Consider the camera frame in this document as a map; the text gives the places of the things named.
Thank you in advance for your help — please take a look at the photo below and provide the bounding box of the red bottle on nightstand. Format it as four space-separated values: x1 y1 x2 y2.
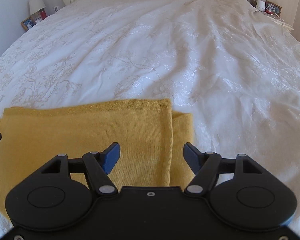
39 8 47 20

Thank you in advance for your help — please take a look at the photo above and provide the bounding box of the left wooden photo frame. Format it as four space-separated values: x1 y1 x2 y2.
21 16 36 31

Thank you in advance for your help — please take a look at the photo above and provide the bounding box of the white round speaker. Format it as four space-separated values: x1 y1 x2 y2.
256 0 266 12

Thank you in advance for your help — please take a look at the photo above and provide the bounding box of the wooden photo frame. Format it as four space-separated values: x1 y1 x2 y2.
21 16 36 31
264 1 282 17

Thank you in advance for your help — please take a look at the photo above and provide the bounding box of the yellow knit garment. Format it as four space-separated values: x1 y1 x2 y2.
0 99 193 212

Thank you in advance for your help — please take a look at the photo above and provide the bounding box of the left white bedside lamp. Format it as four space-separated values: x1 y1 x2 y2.
29 0 46 15

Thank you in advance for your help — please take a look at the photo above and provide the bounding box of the right wooden photo frame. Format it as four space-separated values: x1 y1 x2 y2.
264 1 282 17

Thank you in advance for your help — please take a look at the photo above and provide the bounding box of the white charging cable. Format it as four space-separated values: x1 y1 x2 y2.
263 4 291 34

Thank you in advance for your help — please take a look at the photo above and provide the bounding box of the right cream nightstand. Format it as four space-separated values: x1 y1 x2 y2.
262 11 294 33

